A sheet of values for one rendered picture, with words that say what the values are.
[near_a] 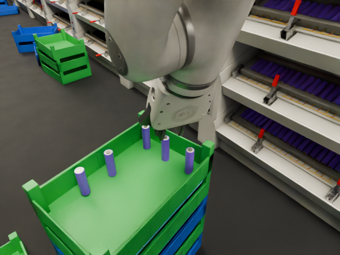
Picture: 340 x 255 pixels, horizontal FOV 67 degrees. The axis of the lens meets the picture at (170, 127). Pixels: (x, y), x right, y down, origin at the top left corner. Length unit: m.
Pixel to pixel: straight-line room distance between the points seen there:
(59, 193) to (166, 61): 0.38
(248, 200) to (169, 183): 0.47
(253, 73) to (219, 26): 0.67
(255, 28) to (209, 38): 0.56
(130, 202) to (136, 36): 0.37
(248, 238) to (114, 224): 0.49
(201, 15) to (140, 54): 0.07
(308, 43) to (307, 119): 0.21
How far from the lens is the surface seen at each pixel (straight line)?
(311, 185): 0.92
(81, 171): 0.50
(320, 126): 0.81
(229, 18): 0.27
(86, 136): 1.23
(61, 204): 0.55
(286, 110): 0.84
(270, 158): 0.95
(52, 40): 1.96
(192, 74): 0.32
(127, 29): 0.22
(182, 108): 0.39
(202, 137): 1.12
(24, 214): 1.01
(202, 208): 0.66
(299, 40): 0.77
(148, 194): 0.53
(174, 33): 0.25
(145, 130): 0.58
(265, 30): 0.82
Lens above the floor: 0.74
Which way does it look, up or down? 37 degrees down
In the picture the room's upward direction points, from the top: straight up
